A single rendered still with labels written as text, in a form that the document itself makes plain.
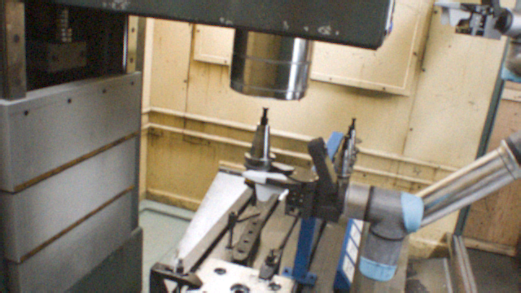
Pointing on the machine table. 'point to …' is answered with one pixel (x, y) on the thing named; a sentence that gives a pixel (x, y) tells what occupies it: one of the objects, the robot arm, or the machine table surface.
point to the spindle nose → (270, 66)
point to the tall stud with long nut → (231, 228)
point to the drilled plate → (223, 283)
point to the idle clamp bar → (250, 238)
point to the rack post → (304, 247)
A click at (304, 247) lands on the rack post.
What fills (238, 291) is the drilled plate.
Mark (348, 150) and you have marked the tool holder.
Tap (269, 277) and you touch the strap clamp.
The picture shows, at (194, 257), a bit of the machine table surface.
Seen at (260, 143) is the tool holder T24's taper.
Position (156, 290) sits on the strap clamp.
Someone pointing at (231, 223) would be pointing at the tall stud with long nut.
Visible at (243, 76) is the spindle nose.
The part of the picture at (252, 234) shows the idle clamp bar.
